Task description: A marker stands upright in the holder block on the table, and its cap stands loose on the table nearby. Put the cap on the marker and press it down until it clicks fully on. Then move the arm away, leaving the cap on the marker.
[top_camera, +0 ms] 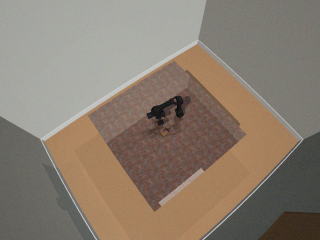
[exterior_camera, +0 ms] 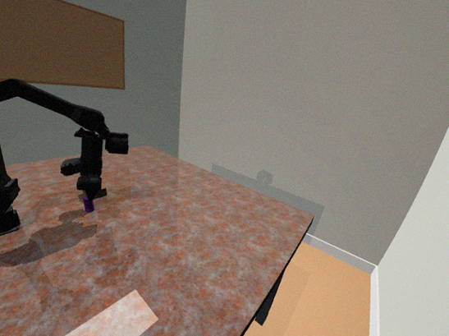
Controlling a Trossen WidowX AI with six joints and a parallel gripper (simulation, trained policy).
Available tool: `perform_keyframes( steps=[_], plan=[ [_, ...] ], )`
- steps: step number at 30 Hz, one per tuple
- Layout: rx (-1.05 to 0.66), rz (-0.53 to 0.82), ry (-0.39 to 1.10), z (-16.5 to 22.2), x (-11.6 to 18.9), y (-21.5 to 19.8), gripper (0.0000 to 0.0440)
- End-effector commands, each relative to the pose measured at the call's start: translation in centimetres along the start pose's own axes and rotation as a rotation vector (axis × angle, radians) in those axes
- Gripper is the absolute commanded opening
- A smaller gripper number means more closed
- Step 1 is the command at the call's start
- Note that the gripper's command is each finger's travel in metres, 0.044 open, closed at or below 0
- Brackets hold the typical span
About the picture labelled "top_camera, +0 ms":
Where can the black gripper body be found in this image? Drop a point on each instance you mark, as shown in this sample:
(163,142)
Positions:
(160,121)

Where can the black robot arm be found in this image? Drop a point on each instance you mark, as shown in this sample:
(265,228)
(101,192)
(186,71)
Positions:
(158,109)

